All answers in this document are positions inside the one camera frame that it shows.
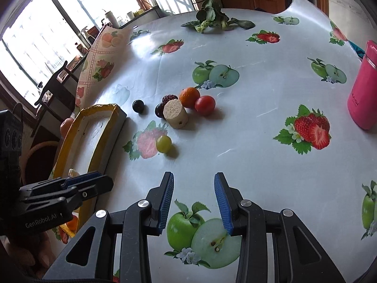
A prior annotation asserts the dark wooden chair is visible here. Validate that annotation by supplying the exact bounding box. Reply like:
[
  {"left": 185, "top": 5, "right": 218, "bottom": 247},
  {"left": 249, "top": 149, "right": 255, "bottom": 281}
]
[{"left": 34, "top": 60, "right": 80, "bottom": 124}]

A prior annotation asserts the red cherry tomato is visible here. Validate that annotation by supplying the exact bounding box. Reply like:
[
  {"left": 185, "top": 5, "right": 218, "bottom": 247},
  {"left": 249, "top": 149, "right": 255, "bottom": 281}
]
[{"left": 194, "top": 95, "right": 216, "bottom": 117}]

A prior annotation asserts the large window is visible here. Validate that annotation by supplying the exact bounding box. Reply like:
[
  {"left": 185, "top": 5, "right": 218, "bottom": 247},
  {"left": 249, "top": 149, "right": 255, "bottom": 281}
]
[{"left": 0, "top": 0, "right": 189, "bottom": 104}]

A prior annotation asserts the pink thermos flask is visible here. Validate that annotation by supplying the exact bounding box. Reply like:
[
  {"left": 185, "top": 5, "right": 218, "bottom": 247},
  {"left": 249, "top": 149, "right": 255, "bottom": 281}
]
[{"left": 347, "top": 40, "right": 377, "bottom": 130}]

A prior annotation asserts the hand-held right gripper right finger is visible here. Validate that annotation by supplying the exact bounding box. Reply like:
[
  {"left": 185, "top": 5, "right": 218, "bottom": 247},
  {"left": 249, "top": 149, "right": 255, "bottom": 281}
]
[{"left": 214, "top": 172, "right": 346, "bottom": 283}]

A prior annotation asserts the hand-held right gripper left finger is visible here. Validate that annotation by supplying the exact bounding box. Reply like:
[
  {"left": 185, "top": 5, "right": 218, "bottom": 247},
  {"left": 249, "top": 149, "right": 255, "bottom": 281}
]
[{"left": 43, "top": 171, "right": 175, "bottom": 283}]

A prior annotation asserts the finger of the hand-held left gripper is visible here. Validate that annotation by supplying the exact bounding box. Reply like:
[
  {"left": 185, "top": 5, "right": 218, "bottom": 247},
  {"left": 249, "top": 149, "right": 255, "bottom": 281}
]
[
  {"left": 20, "top": 172, "right": 102, "bottom": 198},
  {"left": 25, "top": 175, "right": 114, "bottom": 204}
]

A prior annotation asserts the yellow-edged white tray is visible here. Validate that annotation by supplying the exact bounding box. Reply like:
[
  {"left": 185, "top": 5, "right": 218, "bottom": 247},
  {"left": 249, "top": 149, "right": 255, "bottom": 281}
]
[{"left": 53, "top": 103, "right": 128, "bottom": 239}]

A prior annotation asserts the green grape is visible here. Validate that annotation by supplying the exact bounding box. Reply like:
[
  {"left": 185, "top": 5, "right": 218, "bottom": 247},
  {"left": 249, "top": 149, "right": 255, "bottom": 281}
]
[{"left": 156, "top": 135, "right": 172, "bottom": 154}]

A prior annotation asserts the person's left hand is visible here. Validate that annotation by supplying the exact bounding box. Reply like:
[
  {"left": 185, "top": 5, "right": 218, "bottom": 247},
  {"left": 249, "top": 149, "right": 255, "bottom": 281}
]
[{"left": 0, "top": 231, "right": 64, "bottom": 280}]

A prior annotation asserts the white flask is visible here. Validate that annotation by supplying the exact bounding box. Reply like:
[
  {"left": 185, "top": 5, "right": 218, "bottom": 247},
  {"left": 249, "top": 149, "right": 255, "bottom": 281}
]
[{"left": 103, "top": 10, "right": 120, "bottom": 29}]

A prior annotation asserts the smooth beige food cylinder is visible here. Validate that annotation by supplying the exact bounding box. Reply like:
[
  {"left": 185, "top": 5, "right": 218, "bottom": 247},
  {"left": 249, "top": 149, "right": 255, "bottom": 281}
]
[{"left": 163, "top": 100, "right": 189, "bottom": 129}]

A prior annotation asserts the orange mandarin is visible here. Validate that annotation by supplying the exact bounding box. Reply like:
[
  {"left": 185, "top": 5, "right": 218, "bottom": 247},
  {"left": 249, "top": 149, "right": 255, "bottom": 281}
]
[
  {"left": 179, "top": 87, "right": 201, "bottom": 109},
  {"left": 66, "top": 215, "right": 80, "bottom": 232}
]

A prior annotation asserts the red apple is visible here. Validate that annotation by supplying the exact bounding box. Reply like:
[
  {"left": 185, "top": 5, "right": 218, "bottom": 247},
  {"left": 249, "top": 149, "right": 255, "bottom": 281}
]
[{"left": 60, "top": 118, "right": 74, "bottom": 139}]

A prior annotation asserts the leafy green vegetable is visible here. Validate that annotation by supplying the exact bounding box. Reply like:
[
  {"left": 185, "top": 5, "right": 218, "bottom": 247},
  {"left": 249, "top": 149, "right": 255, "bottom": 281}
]
[{"left": 181, "top": 0, "right": 256, "bottom": 34}]

